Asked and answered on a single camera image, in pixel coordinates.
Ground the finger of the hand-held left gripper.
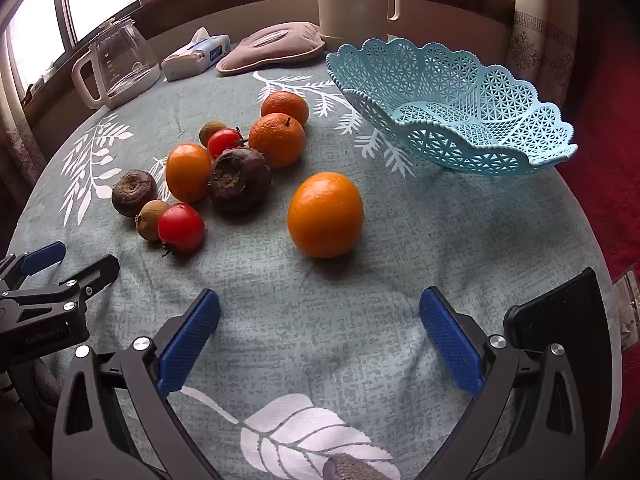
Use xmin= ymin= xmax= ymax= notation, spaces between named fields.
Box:
xmin=0 ymin=241 xmax=67 ymax=292
xmin=59 ymin=254 xmax=121 ymax=303

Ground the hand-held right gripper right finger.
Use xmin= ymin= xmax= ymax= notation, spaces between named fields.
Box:
xmin=419 ymin=286 xmax=586 ymax=480

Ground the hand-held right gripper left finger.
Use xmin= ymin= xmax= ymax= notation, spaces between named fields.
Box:
xmin=52 ymin=287 xmax=223 ymax=480

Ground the brown kiwi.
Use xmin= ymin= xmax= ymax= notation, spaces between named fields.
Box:
xmin=135 ymin=200 xmax=170 ymax=242

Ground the large dark mangosteen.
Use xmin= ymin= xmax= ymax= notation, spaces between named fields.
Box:
xmin=111 ymin=170 xmax=159 ymax=218

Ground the red cherry tomato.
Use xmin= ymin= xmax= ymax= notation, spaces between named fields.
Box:
xmin=158 ymin=203 xmax=206 ymax=256
xmin=207 ymin=128 xmax=246 ymax=159

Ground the small oval orange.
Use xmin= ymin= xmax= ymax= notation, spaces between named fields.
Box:
xmin=165 ymin=143 xmax=213 ymax=204

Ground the small dark mangosteen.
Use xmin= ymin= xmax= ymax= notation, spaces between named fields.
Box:
xmin=207 ymin=147 xmax=273 ymax=213

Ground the large smooth orange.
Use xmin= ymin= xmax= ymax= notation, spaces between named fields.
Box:
xmin=287 ymin=171 xmax=365 ymax=259

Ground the brown longan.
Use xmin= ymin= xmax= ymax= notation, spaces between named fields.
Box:
xmin=199 ymin=120 xmax=228 ymax=148

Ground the bumpy tangerine with stem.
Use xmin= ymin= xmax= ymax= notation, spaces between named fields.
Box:
xmin=248 ymin=115 xmax=306 ymax=169

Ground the light blue plastic basket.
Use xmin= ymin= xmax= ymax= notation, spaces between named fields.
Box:
xmin=326 ymin=37 xmax=579 ymax=176

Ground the dark orange tangerine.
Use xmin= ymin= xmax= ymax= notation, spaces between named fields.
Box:
xmin=260 ymin=90 xmax=310 ymax=126

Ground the black tablet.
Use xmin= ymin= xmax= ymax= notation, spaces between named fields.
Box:
xmin=502 ymin=266 xmax=613 ymax=361

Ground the patterned beige curtain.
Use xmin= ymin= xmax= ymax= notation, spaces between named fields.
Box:
xmin=0 ymin=80 xmax=48 ymax=201
xmin=510 ymin=0 xmax=581 ymax=106

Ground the red quilt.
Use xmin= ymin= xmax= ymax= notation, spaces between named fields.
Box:
xmin=555 ymin=10 xmax=640 ymax=311

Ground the white blue tissue pack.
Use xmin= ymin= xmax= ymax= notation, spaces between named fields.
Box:
xmin=161 ymin=27 xmax=231 ymax=82

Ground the pink hot water bag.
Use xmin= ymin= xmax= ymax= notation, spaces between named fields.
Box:
xmin=215 ymin=22 xmax=327 ymax=77

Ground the glass kettle with white handle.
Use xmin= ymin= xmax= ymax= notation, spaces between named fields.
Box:
xmin=71 ymin=16 xmax=162 ymax=110

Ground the brown wooden window frame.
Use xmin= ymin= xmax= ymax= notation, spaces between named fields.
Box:
xmin=0 ymin=0 xmax=516 ymax=111

